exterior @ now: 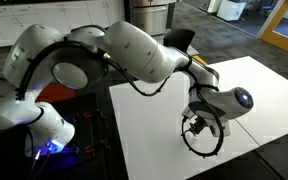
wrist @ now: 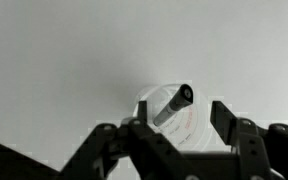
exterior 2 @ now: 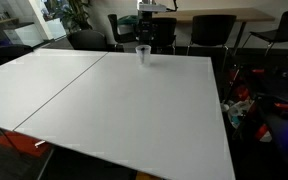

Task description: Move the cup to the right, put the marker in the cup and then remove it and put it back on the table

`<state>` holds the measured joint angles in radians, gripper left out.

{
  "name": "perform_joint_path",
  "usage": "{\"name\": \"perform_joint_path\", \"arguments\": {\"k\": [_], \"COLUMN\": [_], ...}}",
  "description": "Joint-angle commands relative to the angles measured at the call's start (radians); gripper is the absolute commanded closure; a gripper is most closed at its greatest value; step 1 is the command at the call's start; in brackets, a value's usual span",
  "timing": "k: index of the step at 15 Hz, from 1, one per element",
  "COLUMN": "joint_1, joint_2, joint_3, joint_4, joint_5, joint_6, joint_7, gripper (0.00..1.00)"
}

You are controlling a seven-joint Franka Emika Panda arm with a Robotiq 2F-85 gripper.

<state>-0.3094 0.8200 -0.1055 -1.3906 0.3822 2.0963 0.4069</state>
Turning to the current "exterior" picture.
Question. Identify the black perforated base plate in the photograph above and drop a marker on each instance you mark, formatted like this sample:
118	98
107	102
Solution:
97	166

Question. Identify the orange floor mat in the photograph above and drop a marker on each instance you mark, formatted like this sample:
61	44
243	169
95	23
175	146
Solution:
64	95

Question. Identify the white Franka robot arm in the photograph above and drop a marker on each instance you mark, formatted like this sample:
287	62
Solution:
134	50

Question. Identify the yellow tape strip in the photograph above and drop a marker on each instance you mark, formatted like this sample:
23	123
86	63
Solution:
202	60

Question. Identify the orange black bar clamp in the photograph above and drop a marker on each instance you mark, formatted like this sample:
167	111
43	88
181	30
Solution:
90	149
87	115

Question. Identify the small white box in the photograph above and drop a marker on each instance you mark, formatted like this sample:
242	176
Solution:
214	5

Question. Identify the yellow door frame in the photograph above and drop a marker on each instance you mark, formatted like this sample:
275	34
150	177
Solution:
277	40

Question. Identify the black chair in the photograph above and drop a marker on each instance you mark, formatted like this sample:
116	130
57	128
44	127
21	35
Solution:
180	38

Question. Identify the white cabinets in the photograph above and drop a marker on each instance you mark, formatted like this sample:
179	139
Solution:
50	16

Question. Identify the clear plastic cup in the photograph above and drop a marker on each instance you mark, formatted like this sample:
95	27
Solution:
191	140

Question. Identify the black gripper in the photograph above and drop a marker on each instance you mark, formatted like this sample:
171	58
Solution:
198	122

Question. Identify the large white box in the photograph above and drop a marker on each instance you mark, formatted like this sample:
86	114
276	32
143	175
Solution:
232	9

